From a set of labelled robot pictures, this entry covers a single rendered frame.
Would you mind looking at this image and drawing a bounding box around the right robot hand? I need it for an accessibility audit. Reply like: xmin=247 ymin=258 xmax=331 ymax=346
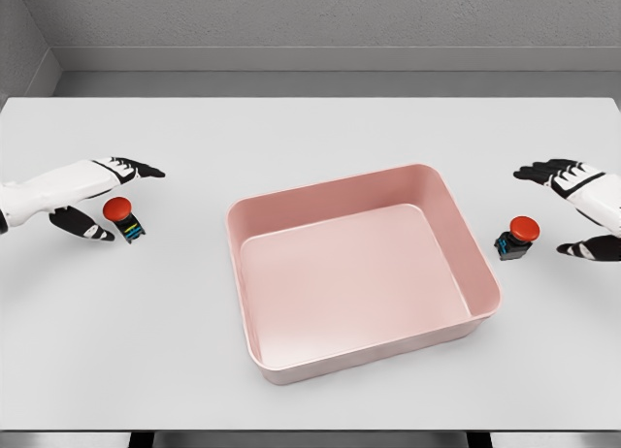
xmin=512 ymin=158 xmax=621 ymax=263

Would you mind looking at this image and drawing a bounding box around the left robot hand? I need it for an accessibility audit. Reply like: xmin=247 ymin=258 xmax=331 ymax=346
xmin=29 ymin=156 xmax=167 ymax=242

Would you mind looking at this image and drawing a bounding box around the pink plastic basket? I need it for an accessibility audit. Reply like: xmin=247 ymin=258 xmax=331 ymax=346
xmin=224 ymin=163 xmax=502 ymax=387

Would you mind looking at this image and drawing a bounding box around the red button industrial switch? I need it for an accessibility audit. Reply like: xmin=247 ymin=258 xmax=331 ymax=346
xmin=493 ymin=215 xmax=541 ymax=262
xmin=102 ymin=197 xmax=147 ymax=245

